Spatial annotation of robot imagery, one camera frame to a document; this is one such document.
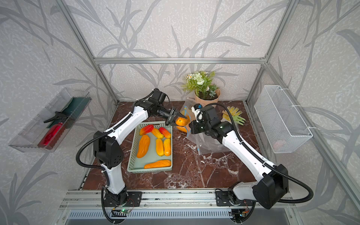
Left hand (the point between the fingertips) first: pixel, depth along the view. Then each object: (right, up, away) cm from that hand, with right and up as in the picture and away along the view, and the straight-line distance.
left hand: (185, 119), depth 73 cm
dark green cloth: (-54, +6, -5) cm, 55 cm away
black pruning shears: (-59, +2, -8) cm, 59 cm away
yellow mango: (-17, -19, +16) cm, 30 cm away
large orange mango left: (-27, -17, +16) cm, 36 cm away
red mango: (-27, -8, +21) cm, 35 cm away
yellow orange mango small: (-20, -11, +23) cm, 32 cm away
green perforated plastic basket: (-23, -21, +21) cm, 38 cm away
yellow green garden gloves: (+40, +3, +39) cm, 56 cm away
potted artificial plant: (+10, +23, +18) cm, 31 cm away
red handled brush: (-56, -6, -15) cm, 58 cm away
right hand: (+2, -3, +4) cm, 5 cm away
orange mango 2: (-3, -7, +23) cm, 24 cm away
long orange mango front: (-15, -26, +8) cm, 31 cm away
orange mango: (-12, -18, +16) cm, 27 cm away
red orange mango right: (-15, -10, +23) cm, 29 cm away
